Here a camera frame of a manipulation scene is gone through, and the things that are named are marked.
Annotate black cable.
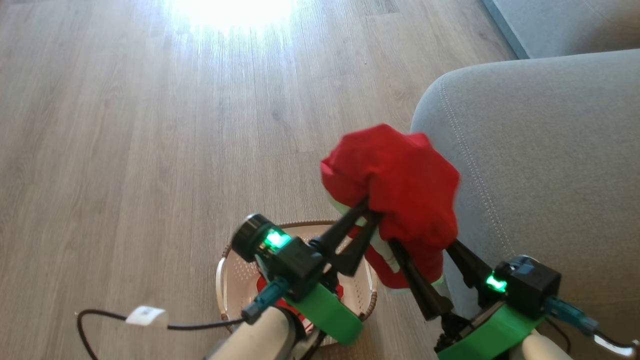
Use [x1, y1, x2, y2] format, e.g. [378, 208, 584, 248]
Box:
[76, 309, 246, 360]

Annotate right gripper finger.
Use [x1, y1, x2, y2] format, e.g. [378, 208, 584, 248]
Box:
[446, 240, 493, 306]
[389, 239, 453, 322]

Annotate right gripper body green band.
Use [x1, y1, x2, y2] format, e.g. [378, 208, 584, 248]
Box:
[434, 300, 546, 360]

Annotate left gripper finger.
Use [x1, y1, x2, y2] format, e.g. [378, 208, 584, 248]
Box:
[309, 198, 370, 258]
[334, 214, 383, 277]

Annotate white cable label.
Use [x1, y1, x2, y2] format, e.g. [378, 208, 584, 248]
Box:
[125, 305, 169, 329]

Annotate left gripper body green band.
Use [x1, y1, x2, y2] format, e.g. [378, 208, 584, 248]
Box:
[287, 272, 364, 346]

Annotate white laundry basket brown rim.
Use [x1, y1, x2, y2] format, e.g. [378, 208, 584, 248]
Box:
[216, 220, 379, 347]

